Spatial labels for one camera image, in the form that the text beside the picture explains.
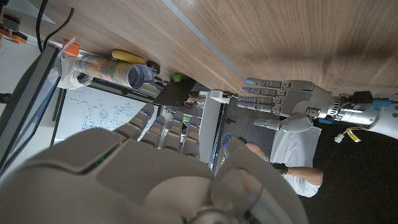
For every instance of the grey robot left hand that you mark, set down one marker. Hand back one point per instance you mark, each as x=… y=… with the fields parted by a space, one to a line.
x=298 y=99

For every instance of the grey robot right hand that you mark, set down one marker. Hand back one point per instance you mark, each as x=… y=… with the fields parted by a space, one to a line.
x=124 y=180

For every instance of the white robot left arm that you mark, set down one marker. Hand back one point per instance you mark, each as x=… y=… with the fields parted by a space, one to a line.
x=385 y=121

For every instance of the person bare forearm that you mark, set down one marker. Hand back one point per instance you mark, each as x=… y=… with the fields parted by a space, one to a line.
x=306 y=175

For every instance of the person in white shirt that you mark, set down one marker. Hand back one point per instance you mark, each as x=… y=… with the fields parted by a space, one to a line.
x=292 y=146

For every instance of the white connector yellow tag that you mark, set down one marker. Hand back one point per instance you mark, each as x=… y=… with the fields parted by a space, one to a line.
x=339 y=138

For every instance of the dark wood cabinet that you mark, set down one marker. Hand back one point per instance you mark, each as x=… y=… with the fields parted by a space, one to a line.
x=239 y=124

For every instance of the white shelf unit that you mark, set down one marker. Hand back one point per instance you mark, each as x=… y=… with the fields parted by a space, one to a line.
x=206 y=137

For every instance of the black laptop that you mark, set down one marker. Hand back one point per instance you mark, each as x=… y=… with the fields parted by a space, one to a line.
x=174 y=91

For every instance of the rolled printed poster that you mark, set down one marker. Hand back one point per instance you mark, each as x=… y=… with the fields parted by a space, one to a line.
x=109 y=70

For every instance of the small green ball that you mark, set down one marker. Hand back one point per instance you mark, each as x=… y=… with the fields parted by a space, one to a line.
x=177 y=77

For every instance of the small black round object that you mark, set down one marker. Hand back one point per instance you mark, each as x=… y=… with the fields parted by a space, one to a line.
x=154 y=67

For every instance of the yellow banana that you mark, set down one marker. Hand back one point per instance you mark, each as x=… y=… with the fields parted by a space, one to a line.
x=127 y=57

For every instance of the black computer monitor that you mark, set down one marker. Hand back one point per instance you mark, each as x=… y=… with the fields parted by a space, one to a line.
x=25 y=105

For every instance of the orange cube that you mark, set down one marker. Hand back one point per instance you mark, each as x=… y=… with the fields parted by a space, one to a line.
x=72 y=49

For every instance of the wall whiteboard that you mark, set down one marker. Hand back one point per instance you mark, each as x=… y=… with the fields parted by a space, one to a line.
x=93 y=109

